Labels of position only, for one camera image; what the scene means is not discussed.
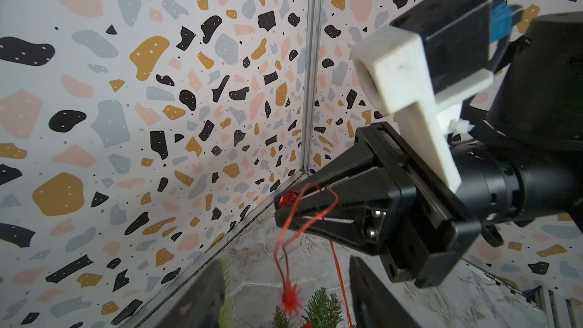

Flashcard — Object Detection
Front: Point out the metal base rail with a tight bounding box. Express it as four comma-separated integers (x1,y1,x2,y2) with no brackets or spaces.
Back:
523,285,582,328

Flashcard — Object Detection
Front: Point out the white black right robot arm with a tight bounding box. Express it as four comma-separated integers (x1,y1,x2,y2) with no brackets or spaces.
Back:
275,12,582,288

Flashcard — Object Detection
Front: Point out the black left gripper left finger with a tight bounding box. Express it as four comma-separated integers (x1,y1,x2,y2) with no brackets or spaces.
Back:
156,261,226,328

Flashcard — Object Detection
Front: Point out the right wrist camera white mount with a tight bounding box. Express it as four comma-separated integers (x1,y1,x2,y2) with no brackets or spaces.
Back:
349,0,525,193

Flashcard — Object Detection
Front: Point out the metal corner post right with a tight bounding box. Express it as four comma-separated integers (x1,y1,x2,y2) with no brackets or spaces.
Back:
300,0,323,175

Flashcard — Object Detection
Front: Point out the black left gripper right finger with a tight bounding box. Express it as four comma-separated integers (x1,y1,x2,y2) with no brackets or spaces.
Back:
349,256,420,328

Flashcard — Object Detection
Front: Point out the small green christmas tree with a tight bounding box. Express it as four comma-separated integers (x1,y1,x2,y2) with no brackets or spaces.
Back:
217,258,344,327

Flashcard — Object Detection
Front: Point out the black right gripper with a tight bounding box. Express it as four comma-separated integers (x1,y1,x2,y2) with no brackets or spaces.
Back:
274,122,481,289

